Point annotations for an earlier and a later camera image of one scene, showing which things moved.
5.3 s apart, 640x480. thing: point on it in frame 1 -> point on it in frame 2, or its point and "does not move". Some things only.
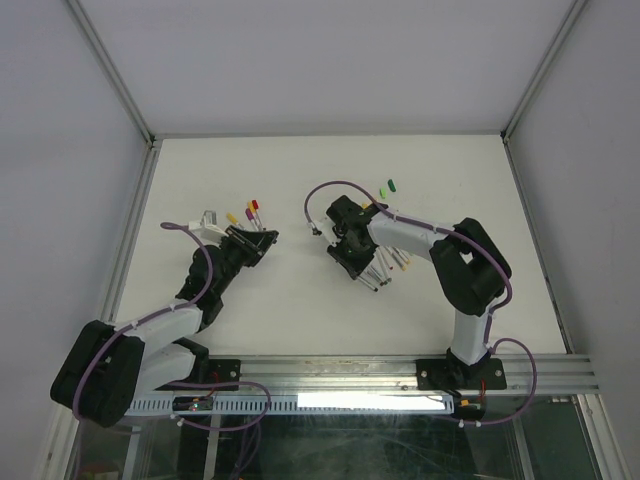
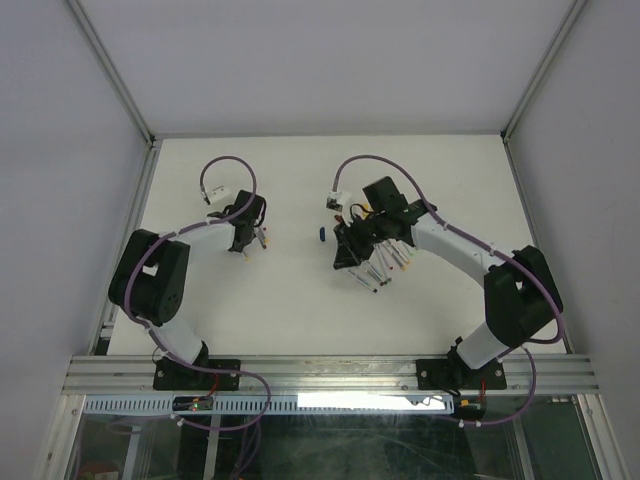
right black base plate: x=447 y=375 does not move
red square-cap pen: x=386 y=259 does not move
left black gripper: x=252 y=243 -> x=235 y=249
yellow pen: x=399 y=261 does not move
